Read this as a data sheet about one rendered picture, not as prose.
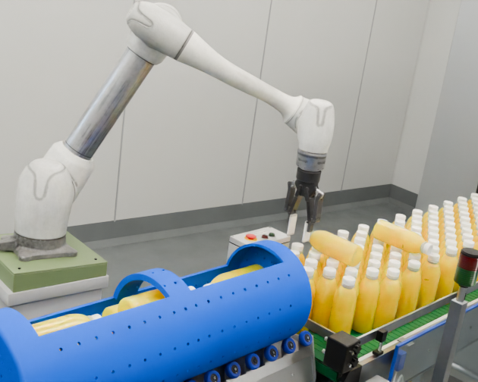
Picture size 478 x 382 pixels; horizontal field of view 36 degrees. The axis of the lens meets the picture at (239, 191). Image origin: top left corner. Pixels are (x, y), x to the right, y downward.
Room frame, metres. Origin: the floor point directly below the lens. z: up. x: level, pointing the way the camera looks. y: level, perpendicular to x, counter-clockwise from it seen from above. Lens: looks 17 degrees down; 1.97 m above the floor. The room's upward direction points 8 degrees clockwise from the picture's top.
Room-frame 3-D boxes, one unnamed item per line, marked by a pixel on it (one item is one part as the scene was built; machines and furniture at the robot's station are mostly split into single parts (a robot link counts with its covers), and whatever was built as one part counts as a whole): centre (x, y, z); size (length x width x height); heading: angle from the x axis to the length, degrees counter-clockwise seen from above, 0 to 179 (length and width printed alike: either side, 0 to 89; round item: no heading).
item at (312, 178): (2.17, -0.21, 1.35); 0.08 x 0.07 x 0.09; 48
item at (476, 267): (2.00, -0.70, 1.23); 0.06 x 0.06 x 0.04
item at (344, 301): (2.03, -0.37, 1.00); 0.07 x 0.07 x 0.19
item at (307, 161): (2.17, -0.21, 1.42); 0.09 x 0.09 x 0.06
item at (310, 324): (2.01, -0.23, 0.96); 0.40 x 0.01 x 0.03; 48
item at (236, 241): (2.30, -0.09, 1.05); 0.20 x 0.10 x 0.10; 138
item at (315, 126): (2.19, -0.20, 1.53); 0.13 x 0.11 x 0.16; 4
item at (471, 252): (2.00, -0.70, 1.18); 0.06 x 0.06 x 0.16
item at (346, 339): (1.85, -0.35, 0.95); 0.10 x 0.07 x 0.10; 48
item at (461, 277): (2.00, -0.70, 1.18); 0.06 x 0.06 x 0.05
